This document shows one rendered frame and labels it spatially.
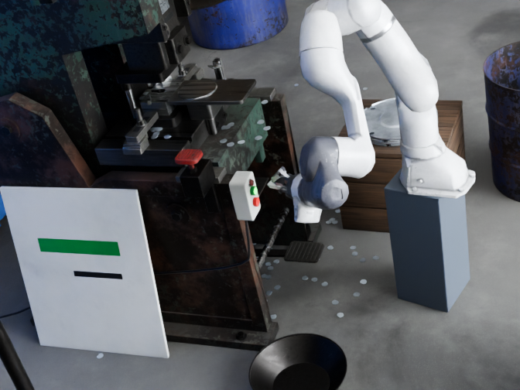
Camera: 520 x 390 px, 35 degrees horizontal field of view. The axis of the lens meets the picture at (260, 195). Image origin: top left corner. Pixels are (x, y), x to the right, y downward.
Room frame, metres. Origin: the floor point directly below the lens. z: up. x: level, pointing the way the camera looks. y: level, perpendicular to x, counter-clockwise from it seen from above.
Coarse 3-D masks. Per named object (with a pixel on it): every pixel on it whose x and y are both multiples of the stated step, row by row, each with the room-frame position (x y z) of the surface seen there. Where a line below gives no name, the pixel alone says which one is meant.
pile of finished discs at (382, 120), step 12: (372, 108) 2.70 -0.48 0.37; (384, 108) 2.67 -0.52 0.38; (396, 108) 2.65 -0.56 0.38; (372, 120) 2.60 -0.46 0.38; (384, 120) 2.57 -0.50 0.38; (396, 120) 2.55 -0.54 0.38; (372, 132) 2.53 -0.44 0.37; (384, 132) 2.50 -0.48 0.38; (396, 132) 2.48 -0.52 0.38; (384, 144) 2.47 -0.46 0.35; (396, 144) 2.45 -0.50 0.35
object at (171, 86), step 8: (176, 80) 2.43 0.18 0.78; (152, 88) 2.41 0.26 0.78; (160, 88) 2.40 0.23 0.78; (168, 88) 2.39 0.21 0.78; (176, 88) 2.37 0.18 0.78; (152, 96) 2.36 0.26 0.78; (160, 96) 2.34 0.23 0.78; (168, 96) 2.33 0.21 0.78; (144, 104) 2.33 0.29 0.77; (152, 104) 2.31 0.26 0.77; (160, 104) 2.30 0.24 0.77; (168, 104) 2.30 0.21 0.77; (144, 112) 2.33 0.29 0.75; (160, 112) 2.31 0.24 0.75; (168, 112) 2.29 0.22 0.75
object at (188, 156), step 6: (186, 150) 2.01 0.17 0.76; (192, 150) 2.00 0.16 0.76; (198, 150) 1.99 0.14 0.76; (180, 156) 1.98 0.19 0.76; (186, 156) 1.98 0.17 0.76; (192, 156) 1.97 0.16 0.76; (198, 156) 1.96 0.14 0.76; (180, 162) 1.96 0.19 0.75; (186, 162) 1.95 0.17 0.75; (192, 162) 1.95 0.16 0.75; (192, 168) 1.98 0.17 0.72
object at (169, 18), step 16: (160, 0) 2.34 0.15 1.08; (176, 16) 2.40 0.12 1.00; (176, 32) 2.33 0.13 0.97; (128, 48) 2.32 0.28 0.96; (144, 48) 2.30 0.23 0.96; (160, 48) 2.28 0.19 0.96; (176, 48) 2.29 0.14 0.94; (128, 64) 2.33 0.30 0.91; (144, 64) 2.31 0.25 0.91; (160, 64) 2.28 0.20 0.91
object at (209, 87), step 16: (192, 80) 2.40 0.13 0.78; (208, 80) 2.37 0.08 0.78; (224, 80) 2.35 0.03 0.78; (240, 80) 2.33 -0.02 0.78; (176, 96) 2.32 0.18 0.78; (192, 96) 2.28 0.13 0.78; (208, 96) 2.27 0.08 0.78; (224, 96) 2.24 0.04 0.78; (240, 96) 2.22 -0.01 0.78; (192, 112) 2.29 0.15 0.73; (208, 112) 2.26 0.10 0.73; (224, 112) 2.33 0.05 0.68; (208, 128) 2.27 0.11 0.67
